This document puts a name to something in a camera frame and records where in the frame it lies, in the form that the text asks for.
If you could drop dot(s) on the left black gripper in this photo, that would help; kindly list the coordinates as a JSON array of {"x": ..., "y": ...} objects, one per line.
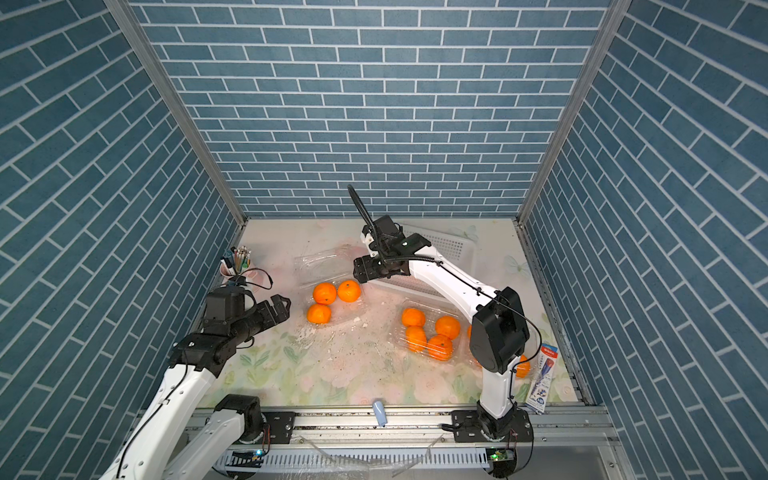
[{"x": 282, "y": 312}]

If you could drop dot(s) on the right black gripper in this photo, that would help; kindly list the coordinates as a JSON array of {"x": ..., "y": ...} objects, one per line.
[{"x": 364, "y": 266}]

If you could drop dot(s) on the orange box three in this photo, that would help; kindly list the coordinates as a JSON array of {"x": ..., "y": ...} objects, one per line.
[
  {"x": 415, "y": 338},
  {"x": 319, "y": 314}
]

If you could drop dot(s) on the orange box one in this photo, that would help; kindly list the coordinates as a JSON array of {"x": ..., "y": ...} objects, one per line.
[
  {"x": 324, "y": 293},
  {"x": 413, "y": 317}
]

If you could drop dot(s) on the clear plastic clamshell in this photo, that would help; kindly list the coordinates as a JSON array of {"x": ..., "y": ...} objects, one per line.
[
  {"x": 461, "y": 351},
  {"x": 331, "y": 265}
]

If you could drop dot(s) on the orange box two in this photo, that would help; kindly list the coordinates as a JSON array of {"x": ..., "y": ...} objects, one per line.
[
  {"x": 349, "y": 291},
  {"x": 448, "y": 326}
]

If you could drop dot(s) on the white perforated plastic basket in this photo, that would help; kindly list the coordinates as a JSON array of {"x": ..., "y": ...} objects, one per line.
[{"x": 458, "y": 250}]

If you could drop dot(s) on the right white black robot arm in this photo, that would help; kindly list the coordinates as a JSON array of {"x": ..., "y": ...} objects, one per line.
[{"x": 499, "y": 328}]

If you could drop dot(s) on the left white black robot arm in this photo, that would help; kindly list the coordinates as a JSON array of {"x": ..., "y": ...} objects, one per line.
[{"x": 194, "y": 365}]

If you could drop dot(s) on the pink metal pen bucket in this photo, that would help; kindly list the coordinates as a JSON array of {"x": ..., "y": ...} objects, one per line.
[{"x": 234, "y": 263}]

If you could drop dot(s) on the orange middle box four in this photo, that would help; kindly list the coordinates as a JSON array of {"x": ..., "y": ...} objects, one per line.
[{"x": 440, "y": 348}]

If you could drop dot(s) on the small light blue cylinder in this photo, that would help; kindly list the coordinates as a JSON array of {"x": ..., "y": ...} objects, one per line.
[{"x": 379, "y": 412}]

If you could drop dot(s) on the blue white packaged item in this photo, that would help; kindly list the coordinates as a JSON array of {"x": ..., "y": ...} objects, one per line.
[{"x": 543, "y": 376}]

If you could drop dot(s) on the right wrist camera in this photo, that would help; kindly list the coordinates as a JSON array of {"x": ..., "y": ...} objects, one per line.
[{"x": 384, "y": 231}]

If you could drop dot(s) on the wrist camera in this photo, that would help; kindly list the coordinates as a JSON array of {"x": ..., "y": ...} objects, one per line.
[
  {"x": 223, "y": 305},
  {"x": 384, "y": 231}
]

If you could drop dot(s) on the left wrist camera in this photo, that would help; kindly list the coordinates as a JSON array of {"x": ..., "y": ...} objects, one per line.
[{"x": 223, "y": 305}]

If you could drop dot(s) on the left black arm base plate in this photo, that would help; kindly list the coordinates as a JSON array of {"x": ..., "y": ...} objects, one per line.
[{"x": 275, "y": 427}]

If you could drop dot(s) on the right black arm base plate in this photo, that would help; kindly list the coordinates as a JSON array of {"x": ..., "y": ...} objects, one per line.
[{"x": 476, "y": 425}]

